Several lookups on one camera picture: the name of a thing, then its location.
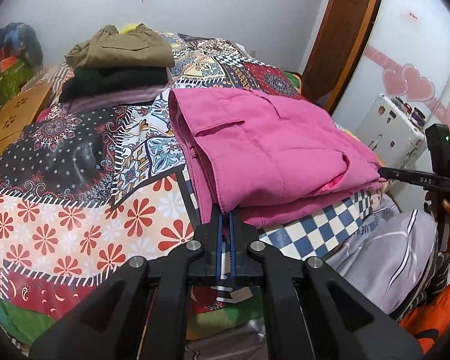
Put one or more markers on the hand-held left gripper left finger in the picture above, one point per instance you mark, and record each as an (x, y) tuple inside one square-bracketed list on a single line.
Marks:
[(220, 248)]

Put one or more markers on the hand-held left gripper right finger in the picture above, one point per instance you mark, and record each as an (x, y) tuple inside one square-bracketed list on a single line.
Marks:
[(233, 248)]

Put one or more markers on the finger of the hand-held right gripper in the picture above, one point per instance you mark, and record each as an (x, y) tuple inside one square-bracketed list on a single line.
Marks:
[(393, 175)]

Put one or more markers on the pink pants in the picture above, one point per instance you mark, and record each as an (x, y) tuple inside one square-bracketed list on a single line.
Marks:
[(270, 138)]

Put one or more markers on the olive folded pants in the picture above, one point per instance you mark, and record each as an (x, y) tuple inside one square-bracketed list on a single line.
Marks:
[(131, 48)]

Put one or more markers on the white stickered suitcase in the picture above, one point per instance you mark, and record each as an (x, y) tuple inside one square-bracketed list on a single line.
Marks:
[(390, 135)]

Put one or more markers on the person's grey striped trouser legs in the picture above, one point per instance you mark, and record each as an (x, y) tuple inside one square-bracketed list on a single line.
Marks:
[(382, 255)]

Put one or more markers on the white door with pink hearts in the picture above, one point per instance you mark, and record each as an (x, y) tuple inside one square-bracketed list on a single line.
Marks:
[(420, 45)]

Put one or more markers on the patchwork printed bedspread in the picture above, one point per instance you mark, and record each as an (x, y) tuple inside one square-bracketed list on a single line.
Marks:
[(78, 213)]

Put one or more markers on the person's orange jacket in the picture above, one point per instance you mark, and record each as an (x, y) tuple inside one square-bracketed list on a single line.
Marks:
[(431, 318)]

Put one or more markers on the lilac folded garment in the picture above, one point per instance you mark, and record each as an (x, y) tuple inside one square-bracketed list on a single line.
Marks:
[(108, 100)]

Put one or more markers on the black folded garment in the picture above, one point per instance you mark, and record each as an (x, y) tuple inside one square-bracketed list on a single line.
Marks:
[(112, 80)]

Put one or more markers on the green blanket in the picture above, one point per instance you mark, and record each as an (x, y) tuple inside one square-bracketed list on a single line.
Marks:
[(18, 318)]

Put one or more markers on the yellow cloth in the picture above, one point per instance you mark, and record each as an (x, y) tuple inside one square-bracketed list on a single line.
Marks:
[(127, 28)]

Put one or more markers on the brown cutout cardboard box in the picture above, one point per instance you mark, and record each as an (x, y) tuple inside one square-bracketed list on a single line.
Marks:
[(15, 120)]

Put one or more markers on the green bag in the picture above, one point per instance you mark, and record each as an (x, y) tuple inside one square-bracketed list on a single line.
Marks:
[(7, 82)]

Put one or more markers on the blue patterned clothes pile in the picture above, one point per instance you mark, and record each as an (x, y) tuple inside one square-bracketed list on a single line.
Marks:
[(15, 41)]

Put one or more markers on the wooden door frame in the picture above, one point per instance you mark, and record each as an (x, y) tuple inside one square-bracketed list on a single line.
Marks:
[(345, 26)]

